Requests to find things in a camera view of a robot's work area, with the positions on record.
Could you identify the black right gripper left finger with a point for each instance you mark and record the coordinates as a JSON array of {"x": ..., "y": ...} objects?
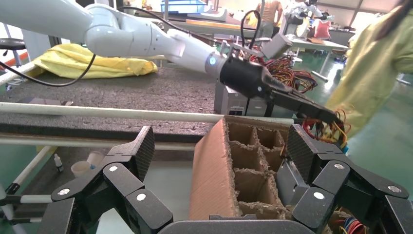
[{"x": 109, "y": 193}]

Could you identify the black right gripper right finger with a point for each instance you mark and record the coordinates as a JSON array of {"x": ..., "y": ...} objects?
[{"x": 342, "y": 187}]

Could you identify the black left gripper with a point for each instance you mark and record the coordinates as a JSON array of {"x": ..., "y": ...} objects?
[{"x": 245, "y": 79}]

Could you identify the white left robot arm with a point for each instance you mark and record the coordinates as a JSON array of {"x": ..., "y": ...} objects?
[{"x": 122, "y": 32}]

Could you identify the white plastic cup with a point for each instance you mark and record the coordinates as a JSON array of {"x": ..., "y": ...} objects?
[
  {"x": 80, "y": 168},
  {"x": 96, "y": 158}
]

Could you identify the small white dropper bottle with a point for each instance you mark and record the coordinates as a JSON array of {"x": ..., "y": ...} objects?
[{"x": 58, "y": 164}]

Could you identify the white work table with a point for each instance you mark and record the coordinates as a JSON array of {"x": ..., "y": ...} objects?
[{"x": 317, "y": 45}]

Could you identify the person in pale yellow gown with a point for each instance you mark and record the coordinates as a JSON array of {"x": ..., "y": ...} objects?
[{"x": 371, "y": 64}]

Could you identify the slanted white pipe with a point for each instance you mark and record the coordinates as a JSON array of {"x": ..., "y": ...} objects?
[{"x": 29, "y": 169}]

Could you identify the person in orange shirt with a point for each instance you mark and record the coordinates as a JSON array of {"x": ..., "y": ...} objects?
[{"x": 269, "y": 13}]

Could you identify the brown cardboard box with dividers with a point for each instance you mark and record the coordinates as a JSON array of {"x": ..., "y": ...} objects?
[{"x": 213, "y": 174}]

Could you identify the yellow cloth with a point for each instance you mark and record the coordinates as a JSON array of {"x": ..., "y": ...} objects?
[{"x": 96, "y": 66}]

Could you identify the blue plastic crate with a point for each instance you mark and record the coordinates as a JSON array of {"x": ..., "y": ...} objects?
[{"x": 184, "y": 5}]

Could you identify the black round stool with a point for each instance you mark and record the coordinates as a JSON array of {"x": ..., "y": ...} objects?
[{"x": 11, "y": 43}]

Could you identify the long white pipe rail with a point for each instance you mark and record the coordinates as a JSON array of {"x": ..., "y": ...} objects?
[{"x": 96, "y": 112}]

